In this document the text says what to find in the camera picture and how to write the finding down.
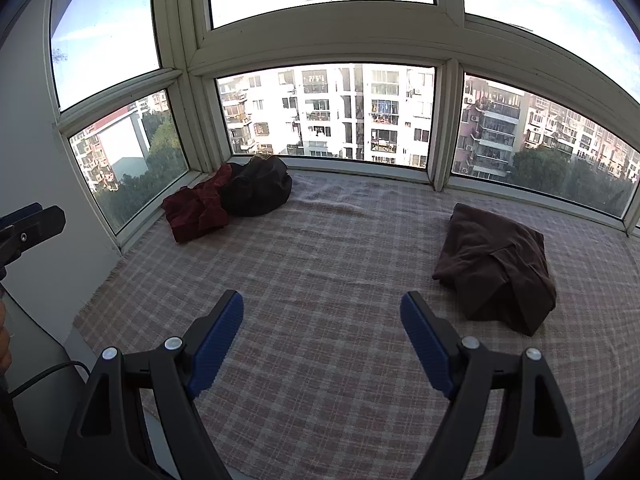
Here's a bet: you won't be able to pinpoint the brown garment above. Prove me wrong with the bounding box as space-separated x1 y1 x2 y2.
432 203 557 336

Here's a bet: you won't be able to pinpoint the pink plaid blanket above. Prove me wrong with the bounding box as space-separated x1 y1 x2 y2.
72 172 640 480

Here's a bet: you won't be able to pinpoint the person's left hand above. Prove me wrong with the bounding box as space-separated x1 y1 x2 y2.
0 304 13 377

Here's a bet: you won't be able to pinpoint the black sport shirt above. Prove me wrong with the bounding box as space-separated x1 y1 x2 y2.
220 154 293 218

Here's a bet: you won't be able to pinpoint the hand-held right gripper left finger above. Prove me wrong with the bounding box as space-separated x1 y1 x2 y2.
59 289 246 480

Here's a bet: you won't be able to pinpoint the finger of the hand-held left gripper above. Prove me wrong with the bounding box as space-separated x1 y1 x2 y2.
0 202 45 231
0 205 66 281

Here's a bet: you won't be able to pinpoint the dark red garment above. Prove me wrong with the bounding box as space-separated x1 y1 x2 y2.
161 162 233 245

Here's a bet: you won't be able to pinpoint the apartment buildings outside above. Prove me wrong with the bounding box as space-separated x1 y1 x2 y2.
70 62 640 196

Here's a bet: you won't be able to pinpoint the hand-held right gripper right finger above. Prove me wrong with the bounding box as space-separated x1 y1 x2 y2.
399 289 587 480

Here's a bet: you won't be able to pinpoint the white window frame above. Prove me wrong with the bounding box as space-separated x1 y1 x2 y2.
42 0 640 261

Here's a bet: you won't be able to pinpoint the green trees outside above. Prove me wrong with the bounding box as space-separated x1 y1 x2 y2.
95 110 640 231

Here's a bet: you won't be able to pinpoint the black cable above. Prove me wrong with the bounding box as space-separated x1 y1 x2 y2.
9 360 92 397

